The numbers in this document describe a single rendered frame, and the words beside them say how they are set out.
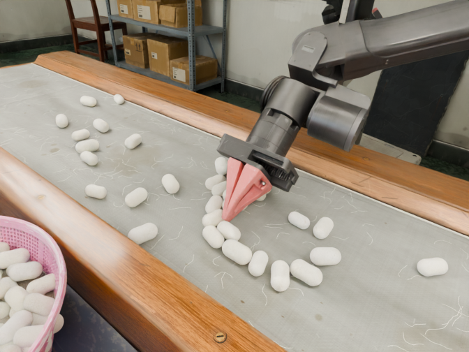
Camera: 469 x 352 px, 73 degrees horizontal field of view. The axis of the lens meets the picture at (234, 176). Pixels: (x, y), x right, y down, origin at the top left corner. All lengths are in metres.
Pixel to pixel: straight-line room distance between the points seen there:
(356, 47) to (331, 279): 0.29
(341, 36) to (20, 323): 0.48
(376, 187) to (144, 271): 0.37
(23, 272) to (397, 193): 0.50
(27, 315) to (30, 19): 4.71
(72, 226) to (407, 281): 0.40
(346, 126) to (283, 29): 2.36
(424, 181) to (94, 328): 0.50
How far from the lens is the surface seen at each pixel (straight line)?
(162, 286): 0.34
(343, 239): 0.45
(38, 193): 0.50
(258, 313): 0.35
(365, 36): 0.47
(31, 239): 0.45
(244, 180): 0.39
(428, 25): 0.50
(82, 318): 0.45
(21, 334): 0.38
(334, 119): 0.41
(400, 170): 0.59
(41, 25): 5.04
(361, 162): 0.58
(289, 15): 2.71
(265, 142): 0.41
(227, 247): 0.38
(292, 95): 0.43
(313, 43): 0.46
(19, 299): 0.40
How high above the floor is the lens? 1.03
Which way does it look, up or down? 34 degrees down
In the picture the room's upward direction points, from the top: 3 degrees clockwise
